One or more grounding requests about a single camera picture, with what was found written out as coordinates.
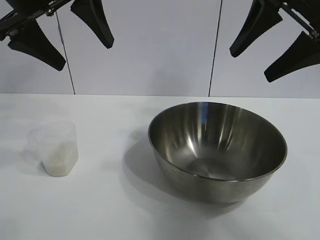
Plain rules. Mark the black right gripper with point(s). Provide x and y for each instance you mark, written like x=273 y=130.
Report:
x=302 y=18

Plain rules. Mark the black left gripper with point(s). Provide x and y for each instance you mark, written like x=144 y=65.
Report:
x=25 y=18

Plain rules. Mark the clear plastic measuring cup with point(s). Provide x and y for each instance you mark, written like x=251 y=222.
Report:
x=55 y=140

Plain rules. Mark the stainless steel mixing bowl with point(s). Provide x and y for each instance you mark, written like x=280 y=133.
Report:
x=217 y=140

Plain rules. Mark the white rice grains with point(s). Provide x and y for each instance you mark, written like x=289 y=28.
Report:
x=58 y=162

